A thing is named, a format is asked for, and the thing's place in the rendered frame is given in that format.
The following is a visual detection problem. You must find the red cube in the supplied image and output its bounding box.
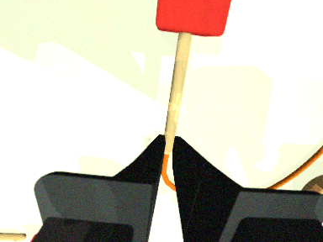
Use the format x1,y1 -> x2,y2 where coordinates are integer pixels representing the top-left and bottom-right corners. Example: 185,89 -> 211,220
156,0 -> 231,37

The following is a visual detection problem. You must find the tan round wooden disc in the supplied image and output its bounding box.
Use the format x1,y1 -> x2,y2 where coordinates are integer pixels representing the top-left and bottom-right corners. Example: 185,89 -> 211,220
302,174 -> 323,194

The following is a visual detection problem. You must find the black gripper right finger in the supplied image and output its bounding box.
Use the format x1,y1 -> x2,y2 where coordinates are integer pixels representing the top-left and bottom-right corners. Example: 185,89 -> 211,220
172,136 -> 323,242

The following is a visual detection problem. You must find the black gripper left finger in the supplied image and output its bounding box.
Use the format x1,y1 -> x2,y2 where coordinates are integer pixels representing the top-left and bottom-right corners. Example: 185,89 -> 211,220
34,134 -> 166,242

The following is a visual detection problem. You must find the orange string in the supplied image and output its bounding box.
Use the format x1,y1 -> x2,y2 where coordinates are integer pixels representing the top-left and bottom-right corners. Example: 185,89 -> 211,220
161,32 -> 323,191

